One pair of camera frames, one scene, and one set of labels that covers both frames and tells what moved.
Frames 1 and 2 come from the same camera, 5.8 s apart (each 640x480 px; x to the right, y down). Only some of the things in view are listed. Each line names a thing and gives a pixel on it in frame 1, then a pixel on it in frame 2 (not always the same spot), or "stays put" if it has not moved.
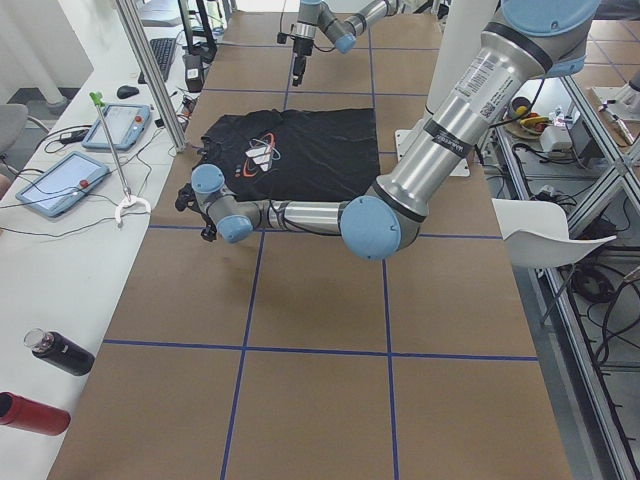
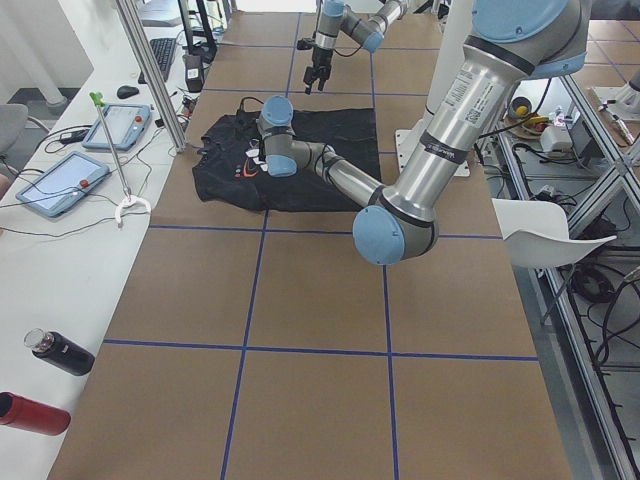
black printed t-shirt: [296, 155] stays put
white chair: [536, 233] stays put
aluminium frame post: [141, 40] stays put
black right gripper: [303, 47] → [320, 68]
